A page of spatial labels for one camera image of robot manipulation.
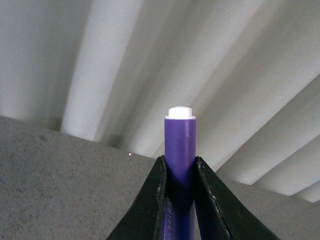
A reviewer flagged white pleated curtain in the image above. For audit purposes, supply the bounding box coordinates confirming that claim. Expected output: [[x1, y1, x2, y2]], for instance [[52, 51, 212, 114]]
[[0, 0, 320, 203]]

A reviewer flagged purple highlighter pen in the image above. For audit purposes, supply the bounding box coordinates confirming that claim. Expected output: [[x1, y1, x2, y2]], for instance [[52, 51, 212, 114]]
[[160, 106, 196, 240]]

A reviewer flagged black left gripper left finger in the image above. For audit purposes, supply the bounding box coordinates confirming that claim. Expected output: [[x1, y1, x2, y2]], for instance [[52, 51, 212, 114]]
[[107, 155, 168, 240]]

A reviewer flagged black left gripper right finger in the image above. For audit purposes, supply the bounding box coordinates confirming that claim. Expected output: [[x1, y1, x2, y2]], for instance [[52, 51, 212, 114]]
[[194, 156, 278, 240]]

